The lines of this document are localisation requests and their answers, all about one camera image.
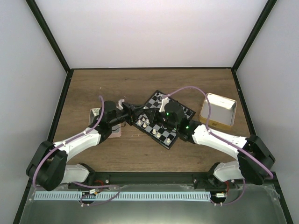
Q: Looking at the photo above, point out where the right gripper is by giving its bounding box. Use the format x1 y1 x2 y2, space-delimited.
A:
145 107 178 131

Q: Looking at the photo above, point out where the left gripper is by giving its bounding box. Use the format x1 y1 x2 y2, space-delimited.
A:
109 102 145 127

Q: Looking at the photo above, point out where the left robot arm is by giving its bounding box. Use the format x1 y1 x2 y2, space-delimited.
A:
26 100 144 191

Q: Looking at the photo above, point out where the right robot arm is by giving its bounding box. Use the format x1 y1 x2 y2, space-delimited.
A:
144 101 275 188

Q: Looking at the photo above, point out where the black and white chessboard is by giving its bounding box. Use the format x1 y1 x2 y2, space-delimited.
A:
133 90 195 149

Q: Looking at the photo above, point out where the pink tin box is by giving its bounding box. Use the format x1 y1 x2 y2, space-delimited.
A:
89 108 122 138

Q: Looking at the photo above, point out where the gold tin box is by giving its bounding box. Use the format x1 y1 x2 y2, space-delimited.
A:
206 93 237 130

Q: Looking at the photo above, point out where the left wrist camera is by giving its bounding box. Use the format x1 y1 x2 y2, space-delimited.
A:
118 99 125 110

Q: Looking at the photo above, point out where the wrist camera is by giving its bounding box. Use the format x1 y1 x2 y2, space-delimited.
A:
118 99 125 110
159 95 169 113

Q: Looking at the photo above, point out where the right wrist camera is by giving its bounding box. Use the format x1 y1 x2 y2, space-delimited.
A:
159 95 169 113

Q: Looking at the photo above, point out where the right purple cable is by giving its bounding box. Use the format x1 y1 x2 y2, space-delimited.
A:
161 86 274 206

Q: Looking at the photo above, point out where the purple cable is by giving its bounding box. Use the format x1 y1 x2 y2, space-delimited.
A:
32 95 121 207
161 86 274 206

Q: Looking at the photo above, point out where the black enclosure frame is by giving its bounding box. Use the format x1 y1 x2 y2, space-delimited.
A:
27 0 293 224

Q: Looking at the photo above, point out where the black aluminium mounting rail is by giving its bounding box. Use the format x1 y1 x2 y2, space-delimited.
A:
67 171 236 187

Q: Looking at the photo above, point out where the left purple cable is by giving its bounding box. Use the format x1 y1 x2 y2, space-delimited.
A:
32 95 121 207

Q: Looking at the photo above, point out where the light blue slotted cable duct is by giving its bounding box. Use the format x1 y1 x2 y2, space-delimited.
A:
34 191 211 202

